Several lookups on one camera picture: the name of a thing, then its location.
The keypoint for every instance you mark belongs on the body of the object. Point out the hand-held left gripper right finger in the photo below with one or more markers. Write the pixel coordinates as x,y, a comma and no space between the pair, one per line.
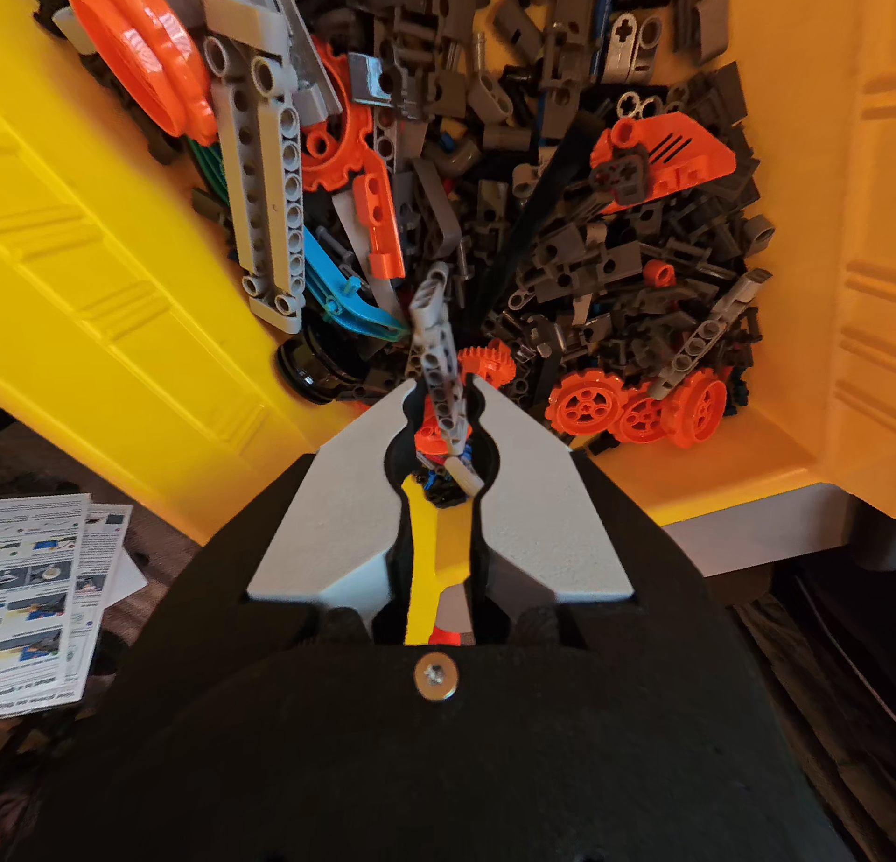
553,526

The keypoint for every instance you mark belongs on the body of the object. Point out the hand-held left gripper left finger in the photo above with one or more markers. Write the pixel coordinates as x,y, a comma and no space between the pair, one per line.
329,526

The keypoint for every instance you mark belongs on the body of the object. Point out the light grey holed beam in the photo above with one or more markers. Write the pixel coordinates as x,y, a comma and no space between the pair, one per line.
437,358

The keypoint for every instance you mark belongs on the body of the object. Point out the pile of toy building pieces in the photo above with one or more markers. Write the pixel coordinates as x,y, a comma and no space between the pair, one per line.
595,267

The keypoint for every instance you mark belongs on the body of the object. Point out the yellow plastic bin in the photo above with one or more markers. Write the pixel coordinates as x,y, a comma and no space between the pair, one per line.
105,281

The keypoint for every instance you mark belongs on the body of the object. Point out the orange sprocket wheel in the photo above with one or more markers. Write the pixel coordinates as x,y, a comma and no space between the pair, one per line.
640,417
140,57
700,407
584,407

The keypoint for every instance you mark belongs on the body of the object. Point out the black toy wheel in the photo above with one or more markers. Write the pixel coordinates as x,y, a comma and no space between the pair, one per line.
315,372

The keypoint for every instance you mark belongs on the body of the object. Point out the orange toothed gear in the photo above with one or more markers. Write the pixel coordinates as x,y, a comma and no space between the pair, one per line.
490,365

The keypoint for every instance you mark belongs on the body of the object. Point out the blue brick separator tool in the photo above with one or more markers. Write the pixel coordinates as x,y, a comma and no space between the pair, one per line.
329,274

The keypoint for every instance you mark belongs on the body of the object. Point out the printed paper sheet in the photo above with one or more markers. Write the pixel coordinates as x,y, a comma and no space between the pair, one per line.
42,596

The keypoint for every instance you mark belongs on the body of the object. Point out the orange winged panel piece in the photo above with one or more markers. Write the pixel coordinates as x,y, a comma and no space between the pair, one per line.
686,155

